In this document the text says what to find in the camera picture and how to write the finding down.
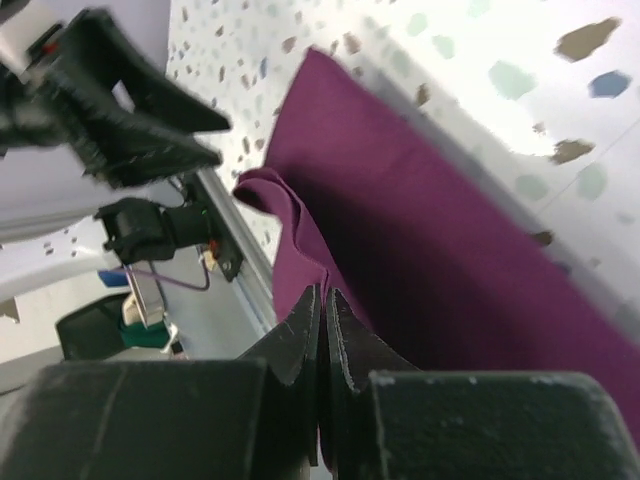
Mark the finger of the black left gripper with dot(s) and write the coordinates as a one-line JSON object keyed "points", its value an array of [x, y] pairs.
{"points": [[119, 147], [103, 51]]}

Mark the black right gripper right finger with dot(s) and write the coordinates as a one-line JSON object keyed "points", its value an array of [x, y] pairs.
{"points": [[356, 350]]}

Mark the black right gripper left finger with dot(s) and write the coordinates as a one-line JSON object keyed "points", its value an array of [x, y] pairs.
{"points": [[278, 387]]}

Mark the purple surgical drape cloth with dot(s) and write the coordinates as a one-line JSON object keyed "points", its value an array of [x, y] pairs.
{"points": [[519, 376]]}

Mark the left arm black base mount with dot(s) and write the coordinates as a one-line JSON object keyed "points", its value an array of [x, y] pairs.
{"points": [[143, 230]]}

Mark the aluminium table edge rail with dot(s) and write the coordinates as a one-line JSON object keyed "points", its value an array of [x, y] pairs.
{"points": [[252, 272]]}

